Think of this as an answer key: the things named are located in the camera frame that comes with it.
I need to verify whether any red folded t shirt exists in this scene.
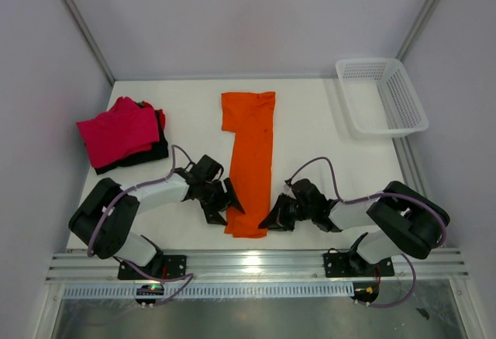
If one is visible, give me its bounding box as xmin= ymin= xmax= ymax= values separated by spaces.
xmin=137 ymin=101 xmax=167 ymax=130

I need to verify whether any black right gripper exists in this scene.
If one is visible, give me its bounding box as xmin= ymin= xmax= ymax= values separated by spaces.
xmin=259 ymin=192 xmax=315 ymax=231

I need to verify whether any slotted grey cable duct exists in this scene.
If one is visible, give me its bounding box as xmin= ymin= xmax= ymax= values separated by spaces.
xmin=62 ymin=281 xmax=353 ymax=299

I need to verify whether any pink folded t shirt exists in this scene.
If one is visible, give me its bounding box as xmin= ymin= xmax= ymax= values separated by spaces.
xmin=76 ymin=97 xmax=160 ymax=169

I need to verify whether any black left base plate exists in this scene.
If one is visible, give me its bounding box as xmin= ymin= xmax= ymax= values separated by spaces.
xmin=117 ymin=254 xmax=187 ymax=281

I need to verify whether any left controller board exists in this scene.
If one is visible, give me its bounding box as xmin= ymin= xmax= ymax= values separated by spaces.
xmin=134 ymin=284 xmax=164 ymax=305

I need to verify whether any white plastic basket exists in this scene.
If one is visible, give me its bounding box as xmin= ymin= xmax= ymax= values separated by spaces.
xmin=336 ymin=57 xmax=429 ymax=139

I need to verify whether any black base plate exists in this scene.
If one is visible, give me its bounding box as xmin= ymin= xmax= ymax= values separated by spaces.
xmin=117 ymin=254 xmax=187 ymax=281
xmin=322 ymin=251 xmax=395 ymax=278

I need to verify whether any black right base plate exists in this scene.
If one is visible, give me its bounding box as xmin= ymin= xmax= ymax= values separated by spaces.
xmin=322 ymin=251 xmax=395 ymax=278

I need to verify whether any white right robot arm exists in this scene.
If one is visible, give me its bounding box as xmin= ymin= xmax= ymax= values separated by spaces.
xmin=258 ymin=178 xmax=450 ymax=277

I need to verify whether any orange t shirt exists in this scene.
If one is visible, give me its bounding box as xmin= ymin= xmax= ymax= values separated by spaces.
xmin=221 ymin=92 xmax=276 ymax=238

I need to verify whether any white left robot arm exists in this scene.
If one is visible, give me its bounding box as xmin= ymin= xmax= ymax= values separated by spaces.
xmin=68 ymin=155 xmax=245 ymax=278

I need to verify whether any controller board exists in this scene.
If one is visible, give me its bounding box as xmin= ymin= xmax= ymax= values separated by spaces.
xmin=134 ymin=284 xmax=164 ymax=305
xmin=351 ymin=284 xmax=380 ymax=305

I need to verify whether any right controller board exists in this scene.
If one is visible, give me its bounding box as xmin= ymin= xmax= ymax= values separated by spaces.
xmin=351 ymin=284 xmax=380 ymax=305

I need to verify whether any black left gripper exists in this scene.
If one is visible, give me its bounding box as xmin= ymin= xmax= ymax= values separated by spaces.
xmin=198 ymin=178 xmax=243 ymax=227

